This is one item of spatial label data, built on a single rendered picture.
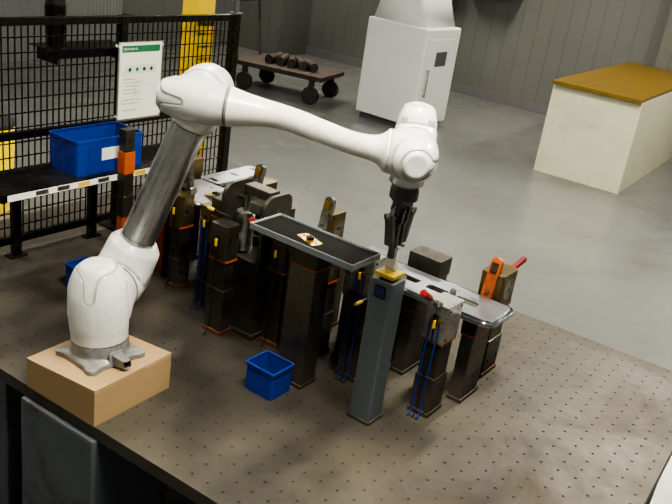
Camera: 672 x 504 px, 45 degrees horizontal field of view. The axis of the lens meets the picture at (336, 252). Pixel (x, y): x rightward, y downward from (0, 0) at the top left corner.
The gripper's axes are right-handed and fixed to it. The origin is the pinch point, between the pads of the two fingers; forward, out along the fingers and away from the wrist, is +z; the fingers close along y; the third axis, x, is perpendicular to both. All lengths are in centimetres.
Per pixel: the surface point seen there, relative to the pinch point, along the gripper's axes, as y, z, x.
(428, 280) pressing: 36.9, 19.9, 6.4
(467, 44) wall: 824, 55, 402
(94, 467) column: -59, 62, 45
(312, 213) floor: 276, 120, 224
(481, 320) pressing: 24.9, 19.6, -18.4
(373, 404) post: -2.4, 43.3, -3.6
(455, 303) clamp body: 17.1, 13.9, -12.8
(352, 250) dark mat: 2.8, 4.0, 14.5
